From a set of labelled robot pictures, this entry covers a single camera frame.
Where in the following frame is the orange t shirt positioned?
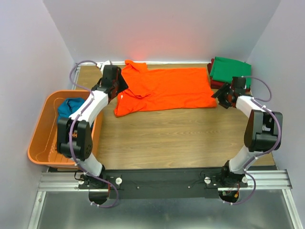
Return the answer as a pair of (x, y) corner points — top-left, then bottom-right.
(114, 60), (217, 117)

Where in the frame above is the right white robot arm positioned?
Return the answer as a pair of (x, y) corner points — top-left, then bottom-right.
(212, 77), (283, 179)

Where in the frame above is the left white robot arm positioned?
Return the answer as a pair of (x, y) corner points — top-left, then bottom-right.
(57, 63), (128, 178)

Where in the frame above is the folded dark red t shirt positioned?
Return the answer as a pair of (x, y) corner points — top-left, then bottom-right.
(206, 58), (251, 91)

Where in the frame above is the folded green t shirt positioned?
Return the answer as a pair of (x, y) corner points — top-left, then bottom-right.
(209, 56), (252, 88)

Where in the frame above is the teal t shirt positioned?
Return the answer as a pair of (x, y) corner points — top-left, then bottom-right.
(57, 97), (85, 123)

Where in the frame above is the orange plastic basket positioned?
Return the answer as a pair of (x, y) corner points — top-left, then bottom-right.
(28, 90), (102, 168)

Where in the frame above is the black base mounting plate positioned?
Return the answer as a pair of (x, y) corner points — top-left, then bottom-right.
(77, 167), (248, 202)

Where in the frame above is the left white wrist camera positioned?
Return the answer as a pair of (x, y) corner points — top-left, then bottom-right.
(95, 60), (112, 72)

